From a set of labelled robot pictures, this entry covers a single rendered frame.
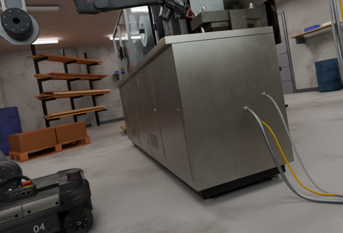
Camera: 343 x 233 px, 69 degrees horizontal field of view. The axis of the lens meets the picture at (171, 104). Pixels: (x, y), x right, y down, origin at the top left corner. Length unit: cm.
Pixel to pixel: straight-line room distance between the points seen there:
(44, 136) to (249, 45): 379
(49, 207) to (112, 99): 879
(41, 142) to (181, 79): 361
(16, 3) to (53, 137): 324
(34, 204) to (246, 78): 121
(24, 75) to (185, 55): 888
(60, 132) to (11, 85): 544
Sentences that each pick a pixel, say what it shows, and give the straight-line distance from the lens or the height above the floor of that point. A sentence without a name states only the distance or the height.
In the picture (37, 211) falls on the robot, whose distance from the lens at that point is 135.
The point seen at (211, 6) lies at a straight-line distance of 174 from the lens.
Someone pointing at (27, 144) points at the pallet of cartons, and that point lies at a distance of 455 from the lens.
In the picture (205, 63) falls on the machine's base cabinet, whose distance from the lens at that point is 132.
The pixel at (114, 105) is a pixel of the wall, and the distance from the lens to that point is 1000.
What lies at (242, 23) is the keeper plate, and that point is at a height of 94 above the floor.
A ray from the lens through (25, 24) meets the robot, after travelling 158.
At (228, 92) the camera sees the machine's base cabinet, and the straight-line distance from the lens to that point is 137.
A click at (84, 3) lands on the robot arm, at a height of 114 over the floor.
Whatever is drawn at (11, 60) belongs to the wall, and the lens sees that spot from 1004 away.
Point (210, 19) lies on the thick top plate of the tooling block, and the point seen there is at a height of 99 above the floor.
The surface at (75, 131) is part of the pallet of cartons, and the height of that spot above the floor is 27.
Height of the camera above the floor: 60
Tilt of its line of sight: 2 degrees down
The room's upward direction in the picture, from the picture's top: 10 degrees counter-clockwise
